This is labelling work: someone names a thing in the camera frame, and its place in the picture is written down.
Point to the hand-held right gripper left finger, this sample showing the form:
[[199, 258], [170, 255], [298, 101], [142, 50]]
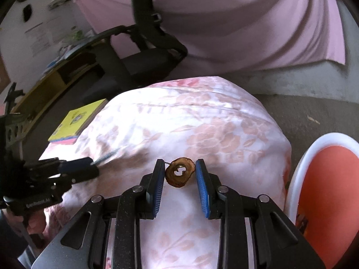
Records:
[[158, 189]]

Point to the thin dark stick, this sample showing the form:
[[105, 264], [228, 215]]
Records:
[[108, 156]]

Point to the person's left forearm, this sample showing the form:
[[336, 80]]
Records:
[[12, 241]]

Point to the yellow book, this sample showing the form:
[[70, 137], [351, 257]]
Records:
[[78, 120]]

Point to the black office chair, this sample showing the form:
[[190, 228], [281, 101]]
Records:
[[145, 42]]

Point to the pile of papers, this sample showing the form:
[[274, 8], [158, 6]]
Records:
[[70, 44]]

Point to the pink floral blanket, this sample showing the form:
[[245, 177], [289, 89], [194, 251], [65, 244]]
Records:
[[182, 123]]

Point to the low wooden shelf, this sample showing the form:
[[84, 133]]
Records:
[[53, 81]]

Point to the black wall-hung pouch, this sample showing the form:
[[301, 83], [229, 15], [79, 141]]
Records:
[[27, 12]]

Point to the orange bin with white rim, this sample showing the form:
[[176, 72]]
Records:
[[331, 196]]

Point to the pink hanging sheet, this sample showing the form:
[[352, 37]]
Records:
[[238, 19]]

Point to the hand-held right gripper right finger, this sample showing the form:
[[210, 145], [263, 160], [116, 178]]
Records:
[[202, 189]]

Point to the person's left hand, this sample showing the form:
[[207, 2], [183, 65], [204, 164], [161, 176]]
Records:
[[33, 221]]

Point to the brown dried fruit slice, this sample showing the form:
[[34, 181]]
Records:
[[171, 180]]

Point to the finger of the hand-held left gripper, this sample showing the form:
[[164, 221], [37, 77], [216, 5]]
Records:
[[75, 164], [87, 175]]

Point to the white printed paper sheet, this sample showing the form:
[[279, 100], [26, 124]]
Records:
[[39, 36]]

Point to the black tripod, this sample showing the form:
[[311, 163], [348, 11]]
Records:
[[12, 98]]

